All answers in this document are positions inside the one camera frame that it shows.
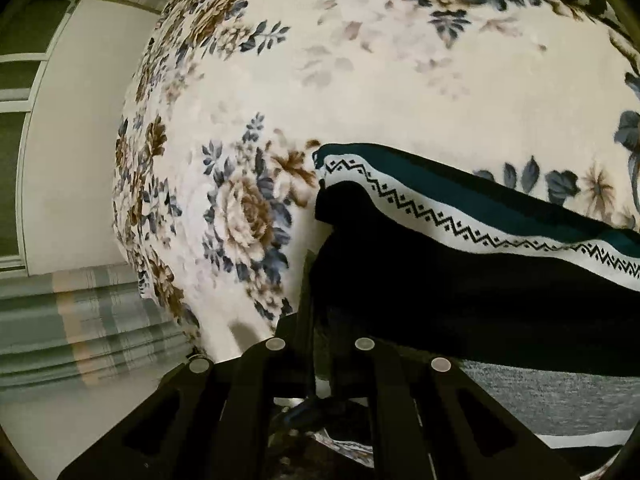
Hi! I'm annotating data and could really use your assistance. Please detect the floral bed blanket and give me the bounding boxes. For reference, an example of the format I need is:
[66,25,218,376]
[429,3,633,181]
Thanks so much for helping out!
[113,0,639,361]

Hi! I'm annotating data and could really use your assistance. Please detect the window frame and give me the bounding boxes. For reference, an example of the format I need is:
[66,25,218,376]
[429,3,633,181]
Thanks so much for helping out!
[1,0,76,278]

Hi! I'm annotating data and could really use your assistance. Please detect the green striped curtain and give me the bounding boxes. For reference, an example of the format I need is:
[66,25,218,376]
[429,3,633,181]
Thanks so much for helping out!
[1,266,191,402]

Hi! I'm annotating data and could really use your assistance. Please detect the black grey striped sweater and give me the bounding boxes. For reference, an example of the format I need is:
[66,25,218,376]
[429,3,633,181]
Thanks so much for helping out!
[283,143,639,479]

